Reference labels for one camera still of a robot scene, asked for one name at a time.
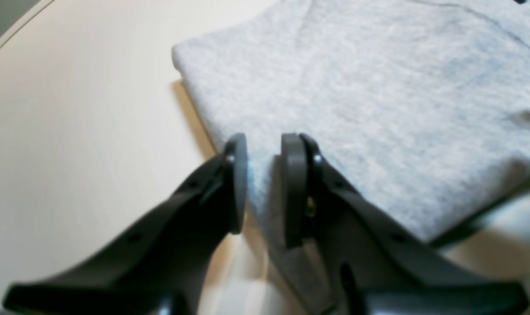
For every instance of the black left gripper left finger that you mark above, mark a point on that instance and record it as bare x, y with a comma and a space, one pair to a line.
158, 265

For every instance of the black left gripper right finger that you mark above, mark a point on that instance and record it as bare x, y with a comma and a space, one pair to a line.
375, 266

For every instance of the grey T-shirt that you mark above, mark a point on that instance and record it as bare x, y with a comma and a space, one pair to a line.
423, 105

